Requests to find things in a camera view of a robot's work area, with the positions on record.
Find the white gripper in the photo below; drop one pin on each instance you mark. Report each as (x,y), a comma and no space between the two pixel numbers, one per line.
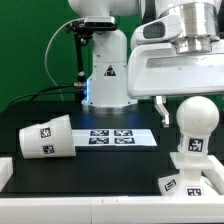
(174,57)

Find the white lamp bulb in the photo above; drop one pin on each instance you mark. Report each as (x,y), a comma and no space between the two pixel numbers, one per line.
(197,117)

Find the white lamp shade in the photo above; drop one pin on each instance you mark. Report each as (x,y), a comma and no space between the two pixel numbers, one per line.
(50,139)

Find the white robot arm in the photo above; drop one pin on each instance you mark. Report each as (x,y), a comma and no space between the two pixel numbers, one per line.
(107,85)

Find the white marker sheet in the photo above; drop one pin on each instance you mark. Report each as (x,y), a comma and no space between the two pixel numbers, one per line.
(113,137)

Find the white right rail block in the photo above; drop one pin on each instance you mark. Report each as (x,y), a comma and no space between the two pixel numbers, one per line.
(216,175)

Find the white rail block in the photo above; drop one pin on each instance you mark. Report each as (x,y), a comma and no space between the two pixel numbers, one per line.
(216,175)
(6,171)

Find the black camera on stand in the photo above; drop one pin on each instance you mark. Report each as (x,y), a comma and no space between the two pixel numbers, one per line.
(83,30)

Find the white front rail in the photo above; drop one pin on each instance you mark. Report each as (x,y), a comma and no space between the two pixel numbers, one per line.
(112,210)

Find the white left rail block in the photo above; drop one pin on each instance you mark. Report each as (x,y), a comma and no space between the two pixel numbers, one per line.
(6,171)

